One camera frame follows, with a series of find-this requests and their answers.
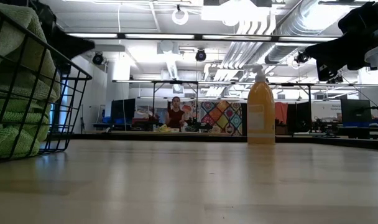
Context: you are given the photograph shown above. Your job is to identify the colourful patchwork quilt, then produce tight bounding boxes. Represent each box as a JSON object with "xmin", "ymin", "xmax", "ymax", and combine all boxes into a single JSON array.
[{"xmin": 184, "ymin": 100, "xmax": 243, "ymax": 137}]

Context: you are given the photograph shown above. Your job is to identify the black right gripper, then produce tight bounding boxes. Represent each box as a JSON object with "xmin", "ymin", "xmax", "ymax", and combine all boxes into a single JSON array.
[{"xmin": 304, "ymin": 0, "xmax": 378, "ymax": 82}]

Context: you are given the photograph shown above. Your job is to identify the white sign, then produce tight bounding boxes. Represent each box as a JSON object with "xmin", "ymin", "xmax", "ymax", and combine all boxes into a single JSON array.
[{"xmin": 311, "ymin": 101, "xmax": 342, "ymax": 121}]

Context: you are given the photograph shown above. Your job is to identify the black background table frame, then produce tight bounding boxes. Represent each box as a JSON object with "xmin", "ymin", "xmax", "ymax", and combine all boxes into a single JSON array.
[{"xmin": 113, "ymin": 80, "xmax": 314, "ymax": 108}]

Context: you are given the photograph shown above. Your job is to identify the black wire basket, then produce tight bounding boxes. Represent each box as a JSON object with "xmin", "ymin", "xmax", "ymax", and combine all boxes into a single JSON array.
[{"xmin": 0, "ymin": 1, "xmax": 93, "ymax": 164}]

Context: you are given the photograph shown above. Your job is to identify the silver ventilation duct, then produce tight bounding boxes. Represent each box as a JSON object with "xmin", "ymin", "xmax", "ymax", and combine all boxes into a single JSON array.
[{"xmin": 265, "ymin": 0, "xmax": 348, "ymax": 65}]

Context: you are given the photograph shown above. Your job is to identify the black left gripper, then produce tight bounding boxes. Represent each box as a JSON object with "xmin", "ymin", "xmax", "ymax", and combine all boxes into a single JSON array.
[{"xmin": 30, "ymin": 0, "xmax": 96, "ymax": 60}]

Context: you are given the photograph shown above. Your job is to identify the orange spray bottle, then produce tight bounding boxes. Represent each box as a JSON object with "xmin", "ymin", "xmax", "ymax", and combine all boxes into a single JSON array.
[{"xmin": 243, "ymin": 63, "xmax": 276, "ymax": 146}]

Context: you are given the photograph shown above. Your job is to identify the person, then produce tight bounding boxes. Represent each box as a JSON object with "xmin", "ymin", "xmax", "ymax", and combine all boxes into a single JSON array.
[{"xmin": 164, "ymin": 95, "xmax": 187, "ymax": 129}]

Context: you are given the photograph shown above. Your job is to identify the black partition panel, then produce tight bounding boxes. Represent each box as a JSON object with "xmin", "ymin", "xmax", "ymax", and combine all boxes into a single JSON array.
[{"xmin": 287, "ymin": 101, "xmax": 313, "ymax": 134}]

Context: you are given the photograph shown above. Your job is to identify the pale green microfiber towel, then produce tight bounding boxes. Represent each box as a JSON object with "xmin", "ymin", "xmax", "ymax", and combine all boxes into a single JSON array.
[{"xmin": 0, "ymin": 1, "xmax": 62, "ymax": 102}]

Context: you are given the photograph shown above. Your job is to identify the black ceiling spotlight cluster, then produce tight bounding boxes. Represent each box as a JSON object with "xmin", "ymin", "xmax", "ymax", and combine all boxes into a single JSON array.
[{"xmin": 294, "ymin": 50, "xmax": 310, "ymax": 65}]

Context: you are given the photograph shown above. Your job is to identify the black computer monitor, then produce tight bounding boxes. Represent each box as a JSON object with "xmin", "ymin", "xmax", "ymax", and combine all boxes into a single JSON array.
[
  {"xmin": 110, "ymin": 98, "xmax": 136, "ymax": 125},
  {"xmin": 340, "ymin": 98, "xmax": 372, "ymax": 123}
]

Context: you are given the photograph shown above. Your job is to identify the black overhead light bar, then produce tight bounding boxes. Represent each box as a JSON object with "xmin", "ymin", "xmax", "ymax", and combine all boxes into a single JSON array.
[{"xmin": 66, "ymin": 30, "xmax": 339, "ymax": 44}]

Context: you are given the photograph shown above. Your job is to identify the white hanging ring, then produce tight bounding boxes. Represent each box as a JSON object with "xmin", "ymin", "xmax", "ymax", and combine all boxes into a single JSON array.
[{"xmin": 172, "ymin": 7, "xmax": 190, "ymax": 26}]

